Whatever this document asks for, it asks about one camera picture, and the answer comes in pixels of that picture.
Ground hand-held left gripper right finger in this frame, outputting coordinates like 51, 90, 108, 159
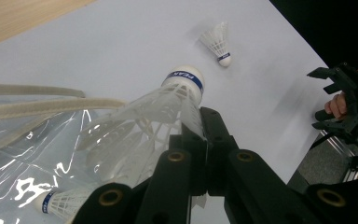
200, 106, 241, 198

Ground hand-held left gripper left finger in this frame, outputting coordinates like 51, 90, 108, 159
168, 123, 208, 198

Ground white shuttlecock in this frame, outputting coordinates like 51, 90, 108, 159
76, 64, 206, 188
32, 183, 106, 222
199, 21, 232, 68

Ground clear tote bag beige trim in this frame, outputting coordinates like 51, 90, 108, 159
0, 82, 169, 224

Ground black curtain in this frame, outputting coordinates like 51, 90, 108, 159
269, 0, 358, 78

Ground white table cover sheet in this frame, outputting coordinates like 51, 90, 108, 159
0, 0, 335, 224

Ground aluminium floor rail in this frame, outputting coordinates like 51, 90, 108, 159
310, 130, 358, 185

